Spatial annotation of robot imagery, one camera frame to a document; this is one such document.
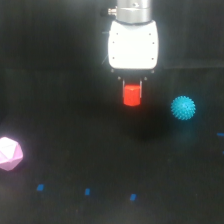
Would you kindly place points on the pink polyhedron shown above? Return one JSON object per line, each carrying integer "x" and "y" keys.
{"x": 11, "y": 153}

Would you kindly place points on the blue tape mark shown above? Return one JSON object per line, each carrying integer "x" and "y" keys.
{"x": 87, "y": 191}
{"x": 40, "y": 187}
{"x": 133, "y": 197}
{"x": 220, "y": 134}

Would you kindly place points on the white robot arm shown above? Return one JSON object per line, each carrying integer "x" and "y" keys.
{"x": 129, "y": 12}

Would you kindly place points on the black curtain backdrop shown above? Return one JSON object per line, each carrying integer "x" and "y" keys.
{"x": 54, "y": 52}

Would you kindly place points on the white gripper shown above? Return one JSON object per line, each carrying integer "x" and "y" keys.
{"x": 133, "y": 50}

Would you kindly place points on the blue tape mark left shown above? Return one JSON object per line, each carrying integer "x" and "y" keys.
{"x": 40, "y": 187}

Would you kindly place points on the blue tape mark middle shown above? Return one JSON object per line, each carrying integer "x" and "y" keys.
{"x": 87, "y": 191}

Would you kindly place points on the blue spiky ball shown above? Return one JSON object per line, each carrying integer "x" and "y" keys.
{"x": 183, "y": 108}

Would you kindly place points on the blue tape mark far right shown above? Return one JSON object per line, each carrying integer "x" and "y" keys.
{"x": 220, "y": 134}

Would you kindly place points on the red hexagonal block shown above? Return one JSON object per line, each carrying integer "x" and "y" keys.
{"x": 132, "y": 95}

